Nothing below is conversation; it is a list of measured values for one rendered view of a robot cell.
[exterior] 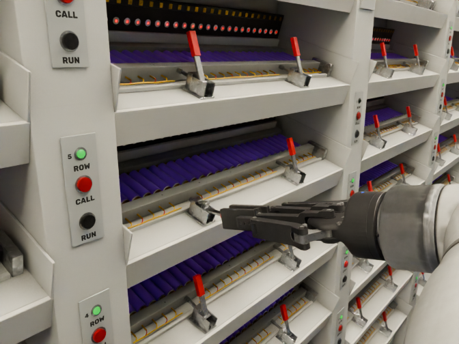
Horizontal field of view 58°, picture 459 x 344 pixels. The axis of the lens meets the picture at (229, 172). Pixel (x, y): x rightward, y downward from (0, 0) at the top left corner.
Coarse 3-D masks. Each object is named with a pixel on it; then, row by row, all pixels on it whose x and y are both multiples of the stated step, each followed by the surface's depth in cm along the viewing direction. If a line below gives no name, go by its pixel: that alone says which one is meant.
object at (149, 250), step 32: (256, 128) 96; (288, 128) 103; (320, 160) 97; (256, 192) 76; (288, 192) 79; (320, 192) 92; (128, 224) 59; (160, 224) 61; (192, 224) 63; (128, 256) 51; (160, 256) 56; (192, 256) 63
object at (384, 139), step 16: (368, 112) 140; (384, 112) 144; (400, 112) 153; (416, 112) 149; (368, 128) 120; (384, 128) 129; (400, 128) 135; (416, 128) 134; (432, 128) 147; (368, 144) 101; (384, 144) 115; (400, 144) 124; (416, 144) 139; (368, 160) 107; (384, 160) 119
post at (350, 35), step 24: (288, 24) 98; (312, 24) 94; (336, 24) 90; (360, 24) 89; (336, 48) 91; (360, 48) 91; (360, 72) 93; (312, 120) 99; (336, 120) 95; (360, 144) 100; (360, 168) 103; (336, 192) 99; (336, 264) 103; (336, 288) 105; (336, 312) 108
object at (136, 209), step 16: (256, 160) 82; (272, 160) 84; (288, 160) 90; (304, 160) 92; (208, 176) 72; (224, 176) 73; (240, 176) 77; (160, 192) 64; (176, 192) 65; (192, 192) 68; (208, 192) 70; (128, 208) 58; (144, 208) 60; (160, 208) 63
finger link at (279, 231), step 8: (256, 224) 52; (264, 224) 50; (272, 224) 49; (280, 224) 48; (288, 224) 48; (296, 224) 47; (264, 232) 51; (272, 232) 50; (280, 232) 48; (288, 232) 47; (296, 232) 45; (304, 232) 45; (272, 240) 50; (280, 240) 49; (288, 240) 48; (304, 248) 45
